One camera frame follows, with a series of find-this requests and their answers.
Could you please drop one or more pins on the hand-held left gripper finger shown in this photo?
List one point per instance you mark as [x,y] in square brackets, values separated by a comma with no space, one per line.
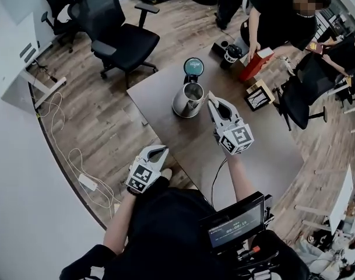
[145,152]
[164,159]

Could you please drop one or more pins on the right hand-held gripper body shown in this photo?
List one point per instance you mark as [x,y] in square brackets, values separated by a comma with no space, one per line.
[238,137]

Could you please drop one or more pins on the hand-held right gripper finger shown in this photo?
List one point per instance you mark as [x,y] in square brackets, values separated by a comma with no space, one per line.
[214,114]
[235,109]

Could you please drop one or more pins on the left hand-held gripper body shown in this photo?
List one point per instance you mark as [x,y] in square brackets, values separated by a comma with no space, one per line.
[143,176]

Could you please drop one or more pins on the steel electric kettle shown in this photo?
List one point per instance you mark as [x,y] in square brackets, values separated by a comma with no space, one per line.
[186,101]

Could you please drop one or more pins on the person's right forearm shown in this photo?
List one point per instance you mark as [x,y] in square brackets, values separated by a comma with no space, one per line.
[241,179]

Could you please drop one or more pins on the person's left forearm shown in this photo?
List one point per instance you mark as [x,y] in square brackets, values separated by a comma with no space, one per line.
[122,214]

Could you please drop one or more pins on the person's beige shoe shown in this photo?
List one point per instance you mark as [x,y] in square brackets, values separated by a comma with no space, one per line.
[167,174]

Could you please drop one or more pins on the light wooden box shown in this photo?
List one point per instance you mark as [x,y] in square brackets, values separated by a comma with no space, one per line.
[260,83]

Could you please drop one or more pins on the black bottle white label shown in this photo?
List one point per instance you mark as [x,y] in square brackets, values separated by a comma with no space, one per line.
[229,57]

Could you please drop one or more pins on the white power strip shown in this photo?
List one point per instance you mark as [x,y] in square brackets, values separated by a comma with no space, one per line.
[88,182]

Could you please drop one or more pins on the person's black shirt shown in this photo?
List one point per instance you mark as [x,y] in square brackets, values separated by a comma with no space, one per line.
[165,229]

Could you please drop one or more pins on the black rectangular box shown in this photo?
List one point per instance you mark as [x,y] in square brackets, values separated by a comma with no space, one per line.
[219,47]

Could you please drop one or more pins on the black chest monitor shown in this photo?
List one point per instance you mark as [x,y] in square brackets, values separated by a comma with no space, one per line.
[235,226]

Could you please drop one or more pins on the white desk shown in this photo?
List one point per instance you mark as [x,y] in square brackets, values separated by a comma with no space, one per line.
[343,203]
[17,54]

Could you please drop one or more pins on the black picture frame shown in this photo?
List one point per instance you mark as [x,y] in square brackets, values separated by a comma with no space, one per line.
[256,99]

